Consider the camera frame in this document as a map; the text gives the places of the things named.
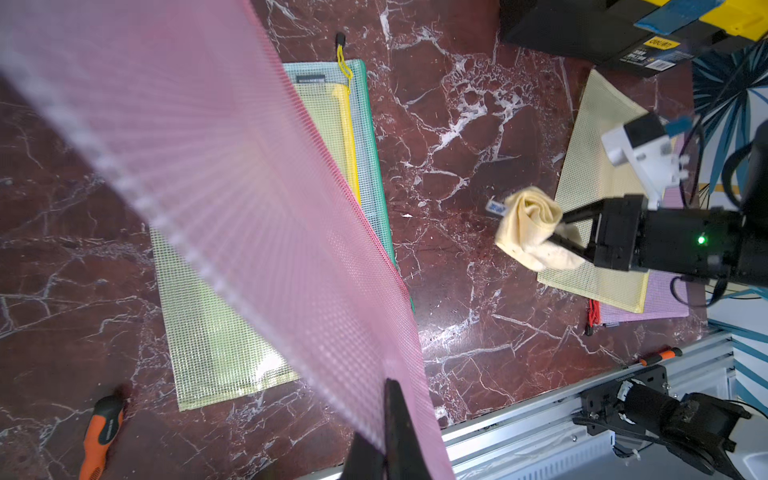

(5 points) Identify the orange handled screwdriver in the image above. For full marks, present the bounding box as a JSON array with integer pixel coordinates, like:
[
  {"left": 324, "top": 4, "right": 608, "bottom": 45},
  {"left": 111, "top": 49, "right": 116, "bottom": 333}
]
[{"left": 79, "top": 394, "right": 125, "bottom": 480}]

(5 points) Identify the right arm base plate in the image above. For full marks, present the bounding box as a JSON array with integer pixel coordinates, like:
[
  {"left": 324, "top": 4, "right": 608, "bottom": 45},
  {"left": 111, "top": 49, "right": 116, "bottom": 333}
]
[{"left": 572, "top": 365, "right": 671, "bottom": 438}]

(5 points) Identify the yellow mesh document bag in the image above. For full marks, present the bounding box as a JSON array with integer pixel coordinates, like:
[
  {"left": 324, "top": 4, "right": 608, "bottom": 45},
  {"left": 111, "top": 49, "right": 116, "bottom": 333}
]
[{"left": 537, "top": 70, "right": 649, "bottom": 314}]

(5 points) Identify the cream wiping cloth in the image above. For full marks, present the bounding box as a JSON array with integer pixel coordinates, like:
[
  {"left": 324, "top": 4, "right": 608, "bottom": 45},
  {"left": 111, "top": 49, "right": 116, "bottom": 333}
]
[{"left": 486, "top": 186, "right": 585, "bottom": 272}]

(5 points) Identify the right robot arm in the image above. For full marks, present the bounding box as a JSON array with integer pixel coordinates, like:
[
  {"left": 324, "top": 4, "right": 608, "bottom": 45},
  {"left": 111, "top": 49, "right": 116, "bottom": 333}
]
[{"left": 550, "top": 124, "right": 767, "bottom": 287}]

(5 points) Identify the yellow black toolbox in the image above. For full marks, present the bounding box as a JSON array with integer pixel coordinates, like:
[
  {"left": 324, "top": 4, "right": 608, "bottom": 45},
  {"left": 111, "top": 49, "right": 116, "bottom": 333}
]
[{"left": 500, "top": 0, "right": 767, "bottom": 77}]

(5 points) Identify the pink mesh document bag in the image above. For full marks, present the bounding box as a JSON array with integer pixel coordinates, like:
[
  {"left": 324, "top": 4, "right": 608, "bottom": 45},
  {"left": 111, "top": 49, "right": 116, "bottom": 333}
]
[{"left": 584, "top": 134, "right": 691, "bottom": 337}]

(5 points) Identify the pink red-zip mesh bag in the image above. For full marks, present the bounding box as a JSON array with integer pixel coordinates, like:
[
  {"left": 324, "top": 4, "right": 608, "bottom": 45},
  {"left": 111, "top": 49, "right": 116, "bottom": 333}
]
[{"left": 1, "top": 1, "right": 453, "bottom": 479}]

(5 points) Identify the green-zip clear mesh bag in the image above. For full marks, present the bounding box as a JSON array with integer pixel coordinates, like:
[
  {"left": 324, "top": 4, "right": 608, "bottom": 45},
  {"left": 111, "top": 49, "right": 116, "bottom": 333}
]
[{"left": 281, "top": 32, "right": 415, "bottom": 313}]

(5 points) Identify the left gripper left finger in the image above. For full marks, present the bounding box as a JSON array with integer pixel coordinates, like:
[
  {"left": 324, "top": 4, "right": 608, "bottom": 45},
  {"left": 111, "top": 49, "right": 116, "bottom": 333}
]
[{"left": 339, "top": 433, "right": 384, "bottom": 480}]

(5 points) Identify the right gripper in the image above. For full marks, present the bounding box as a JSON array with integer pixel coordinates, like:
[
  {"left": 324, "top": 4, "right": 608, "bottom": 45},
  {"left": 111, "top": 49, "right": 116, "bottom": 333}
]
[{"left": 548, "top": 195, "right": 648, "bottom": 272}]

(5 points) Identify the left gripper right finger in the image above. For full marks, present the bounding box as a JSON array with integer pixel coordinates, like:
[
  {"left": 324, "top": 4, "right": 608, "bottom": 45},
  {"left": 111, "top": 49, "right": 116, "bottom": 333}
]
[{"left": 384, "top": 379, "right": 432, "bottom": 480}]

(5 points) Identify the yellow-green mesh document bag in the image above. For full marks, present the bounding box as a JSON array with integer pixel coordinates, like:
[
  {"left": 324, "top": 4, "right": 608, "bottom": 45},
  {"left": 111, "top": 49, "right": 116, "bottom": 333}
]
[{"left": 150, "top": 81, "right": 361, "bottom": 411}]

